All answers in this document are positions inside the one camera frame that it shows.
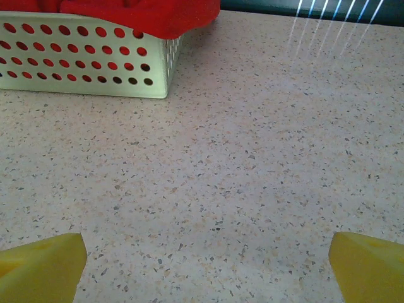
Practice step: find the red t-shirt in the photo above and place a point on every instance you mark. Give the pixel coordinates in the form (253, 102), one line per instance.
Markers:
(151, 14)

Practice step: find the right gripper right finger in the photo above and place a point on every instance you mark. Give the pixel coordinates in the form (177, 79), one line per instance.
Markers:
(369, 271)

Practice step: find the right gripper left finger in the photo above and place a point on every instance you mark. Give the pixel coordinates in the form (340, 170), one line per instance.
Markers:
(38, 271)

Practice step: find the pale green perforated basket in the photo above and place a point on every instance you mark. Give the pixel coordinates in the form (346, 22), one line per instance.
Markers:
(94, 85)

